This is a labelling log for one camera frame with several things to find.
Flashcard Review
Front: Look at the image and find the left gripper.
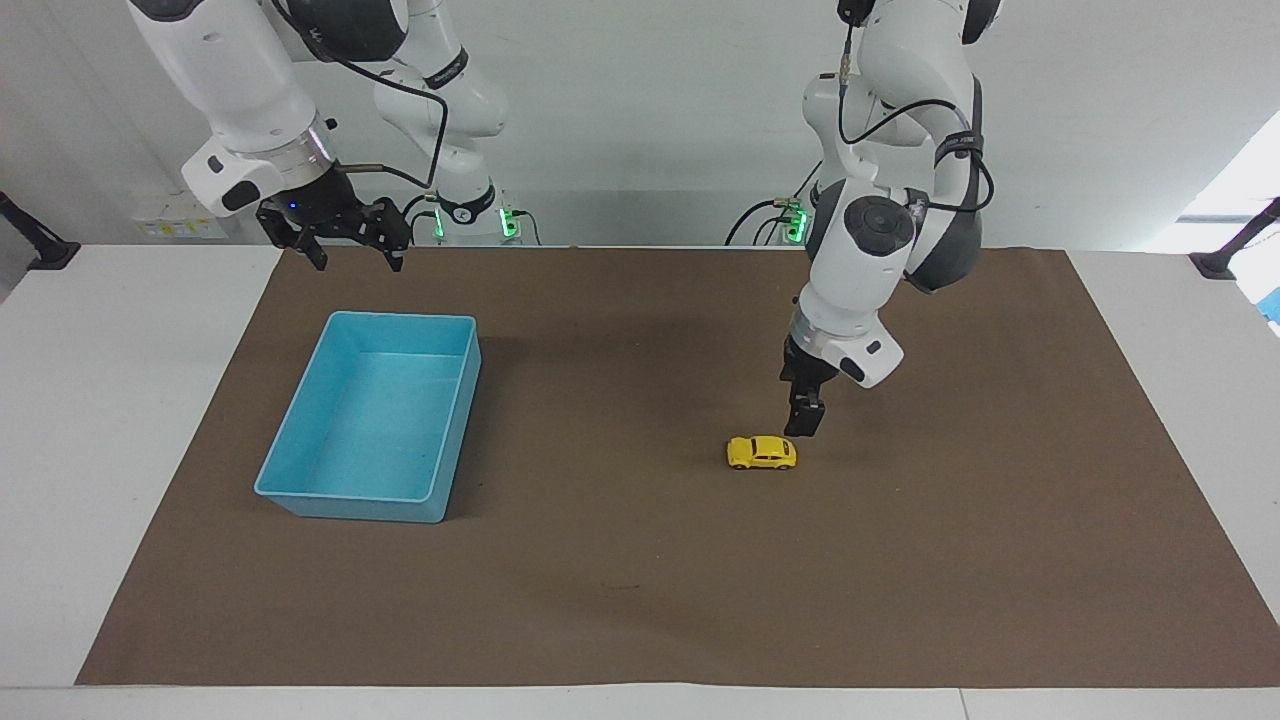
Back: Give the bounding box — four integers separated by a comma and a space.
780, 334, 840, 398

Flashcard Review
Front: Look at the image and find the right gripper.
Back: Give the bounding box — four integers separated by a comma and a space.
257, 166, 414, 274

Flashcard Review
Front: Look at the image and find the yellow toy beetle car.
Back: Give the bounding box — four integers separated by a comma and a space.
726, 435, 799, 473

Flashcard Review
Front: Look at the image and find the light blue plastic bin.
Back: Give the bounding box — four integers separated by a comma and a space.
253, 310, 483, 525

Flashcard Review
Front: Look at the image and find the black stand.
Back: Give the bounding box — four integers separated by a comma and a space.
1188, 197, 1280, 280
0, 190, 82, 272

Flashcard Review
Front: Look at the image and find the white wall socket strip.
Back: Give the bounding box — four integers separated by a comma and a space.
133, 194, 228, 240

